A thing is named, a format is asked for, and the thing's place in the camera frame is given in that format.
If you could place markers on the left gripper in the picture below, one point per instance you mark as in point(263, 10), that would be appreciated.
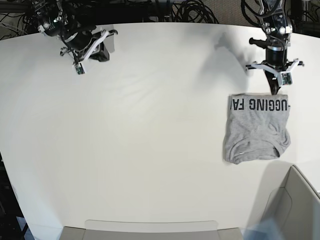
point(275, 64)

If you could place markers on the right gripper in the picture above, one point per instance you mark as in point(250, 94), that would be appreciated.
point(82, 44)

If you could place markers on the grey T-shirt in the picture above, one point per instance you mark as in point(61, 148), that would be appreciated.
point(256, 127)

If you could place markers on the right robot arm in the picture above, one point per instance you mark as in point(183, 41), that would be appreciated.
point(53, 15)

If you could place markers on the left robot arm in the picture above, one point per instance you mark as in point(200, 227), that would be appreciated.
point(277, 27)

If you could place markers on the grey bin at right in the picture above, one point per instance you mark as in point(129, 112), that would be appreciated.
point(292, 211)

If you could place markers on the grey bin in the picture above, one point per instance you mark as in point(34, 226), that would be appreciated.
point(292, 211)
point(121, 230)

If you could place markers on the grey bin at bottom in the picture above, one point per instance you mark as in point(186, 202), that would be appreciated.
point(121, 230)

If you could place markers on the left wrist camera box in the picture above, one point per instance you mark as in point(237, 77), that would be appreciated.
point(286, 78)

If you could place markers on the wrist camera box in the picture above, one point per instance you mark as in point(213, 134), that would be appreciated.
point(79, 68)
point(286, 78)

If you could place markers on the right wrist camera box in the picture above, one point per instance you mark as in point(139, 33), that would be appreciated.
point(79, 68)

